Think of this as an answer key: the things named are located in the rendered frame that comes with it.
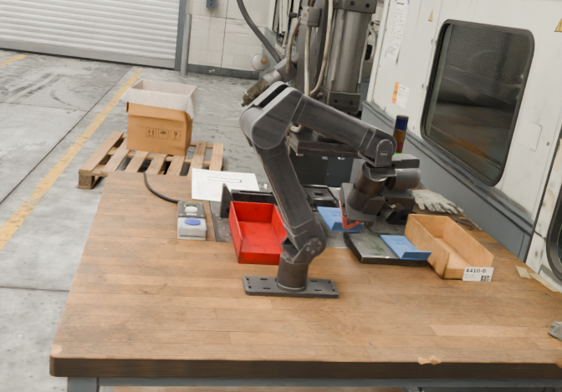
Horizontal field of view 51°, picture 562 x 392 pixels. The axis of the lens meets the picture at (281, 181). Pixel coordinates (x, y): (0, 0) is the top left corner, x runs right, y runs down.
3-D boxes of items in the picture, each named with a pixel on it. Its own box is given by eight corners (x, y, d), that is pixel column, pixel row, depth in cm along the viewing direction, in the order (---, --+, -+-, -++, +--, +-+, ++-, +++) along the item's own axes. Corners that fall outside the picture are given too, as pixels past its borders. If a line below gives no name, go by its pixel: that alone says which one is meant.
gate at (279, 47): (269, 48, 789) (277, -14, 765) (277, 48, 790) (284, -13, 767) (276, 54, 707) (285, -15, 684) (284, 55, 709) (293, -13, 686)
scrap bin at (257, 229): (237, 263, 134) (241, 239, 132) (227, 221, 157) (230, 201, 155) (289, 266, 136) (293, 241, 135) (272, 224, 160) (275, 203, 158)
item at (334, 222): (333, 233, 136) (334, 221, 135) (318, 207, 150) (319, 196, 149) (361, 235, 137) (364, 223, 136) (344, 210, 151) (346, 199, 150)
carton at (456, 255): (441, 282, 141) (448, 252, 138) (402, 239, 164) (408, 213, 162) (489, 284, 143) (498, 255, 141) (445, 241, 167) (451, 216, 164)
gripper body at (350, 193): (366, 190, 135) (377, 168, 129) (374, 226, 128) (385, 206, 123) (339, 187, 134) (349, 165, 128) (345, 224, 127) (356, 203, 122)
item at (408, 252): (403, 262, 142) (406, 251, 141) (380, 236, 156) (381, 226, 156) (429, 262, 144) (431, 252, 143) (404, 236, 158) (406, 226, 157)
